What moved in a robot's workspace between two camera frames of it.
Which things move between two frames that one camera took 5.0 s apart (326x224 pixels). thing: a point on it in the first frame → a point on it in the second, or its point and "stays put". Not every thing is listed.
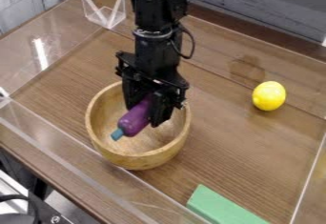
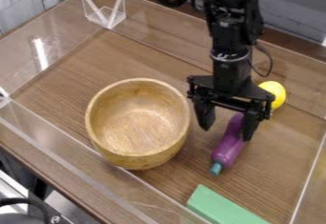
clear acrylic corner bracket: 103,15 stays put
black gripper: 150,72 → 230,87
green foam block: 219,210 stays put
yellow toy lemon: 268,95 stays put
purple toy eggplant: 135,119 → 230,149
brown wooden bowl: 147,148 stays put
